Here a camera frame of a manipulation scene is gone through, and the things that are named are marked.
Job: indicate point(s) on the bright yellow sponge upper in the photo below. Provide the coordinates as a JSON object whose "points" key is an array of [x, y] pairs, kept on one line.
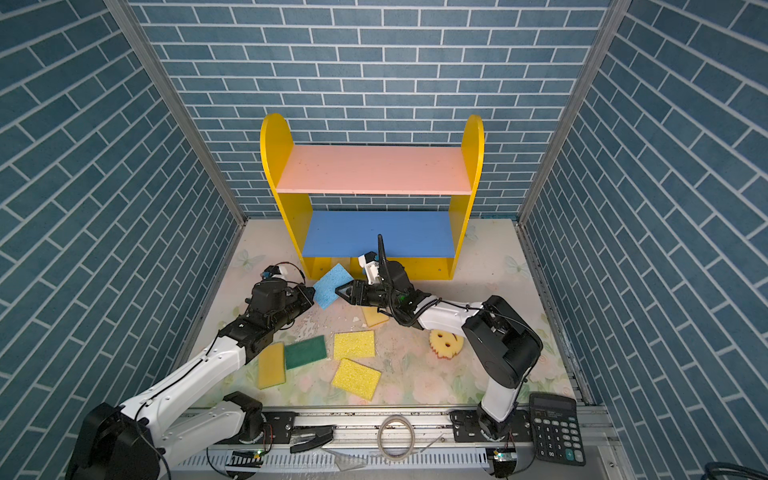
{"points": [[354, 345]]}

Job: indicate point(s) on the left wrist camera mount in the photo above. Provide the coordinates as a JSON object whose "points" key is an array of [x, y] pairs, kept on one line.
{"points": [[273, 272]]}

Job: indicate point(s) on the yellow shelf with coloured boards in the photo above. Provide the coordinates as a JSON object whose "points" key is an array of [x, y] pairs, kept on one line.
{"points": [[427, 243]]}

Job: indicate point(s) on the yellow sponge far left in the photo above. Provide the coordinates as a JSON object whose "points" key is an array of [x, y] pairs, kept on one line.
{"points": [[271, 369]]}

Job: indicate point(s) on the bright yellow sponge lower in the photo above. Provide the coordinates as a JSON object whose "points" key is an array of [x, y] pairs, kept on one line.
{"points": [[356, 379]]}

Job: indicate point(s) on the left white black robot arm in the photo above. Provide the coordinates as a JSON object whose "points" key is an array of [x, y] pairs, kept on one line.
{"points": [[144, 436]]}

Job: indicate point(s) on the green scouring pad sponge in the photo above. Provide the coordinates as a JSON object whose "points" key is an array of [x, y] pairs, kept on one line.
{"points": [[305, 352]]}

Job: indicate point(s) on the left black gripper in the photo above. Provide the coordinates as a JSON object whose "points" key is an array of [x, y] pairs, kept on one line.
{"points": [[298, 292]]}

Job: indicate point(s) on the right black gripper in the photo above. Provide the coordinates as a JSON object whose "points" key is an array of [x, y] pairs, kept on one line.
{"points": [[354, 297]]}

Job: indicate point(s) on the pale yellow sponge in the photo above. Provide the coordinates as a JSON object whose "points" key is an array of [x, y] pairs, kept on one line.
{"points": [[373, 317]]}

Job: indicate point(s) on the black desk calculator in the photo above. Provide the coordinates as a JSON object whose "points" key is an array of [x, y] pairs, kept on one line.
{"points": [[555, 429]]}

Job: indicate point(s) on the yellow smiley face sponge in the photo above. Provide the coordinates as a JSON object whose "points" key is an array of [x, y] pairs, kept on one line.
{"points": [[445, 345]]}

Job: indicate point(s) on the bright yellow sponge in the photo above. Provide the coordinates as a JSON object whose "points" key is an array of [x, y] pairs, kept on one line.
{"points": [[354, 345], [356, 379]]}

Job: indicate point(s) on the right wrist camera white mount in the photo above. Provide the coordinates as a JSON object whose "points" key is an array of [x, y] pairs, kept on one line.
{"points": [[370, 266]]}

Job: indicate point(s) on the blue sponge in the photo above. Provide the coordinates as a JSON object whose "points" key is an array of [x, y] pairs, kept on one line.
{"points": [[325, 288]]}

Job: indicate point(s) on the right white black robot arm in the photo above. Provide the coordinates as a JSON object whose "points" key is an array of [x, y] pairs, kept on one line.
{"points": [[505, 345]]}

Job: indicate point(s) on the aluminium front rail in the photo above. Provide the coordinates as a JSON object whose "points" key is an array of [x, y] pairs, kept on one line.
{"points": [[381, 439]]}

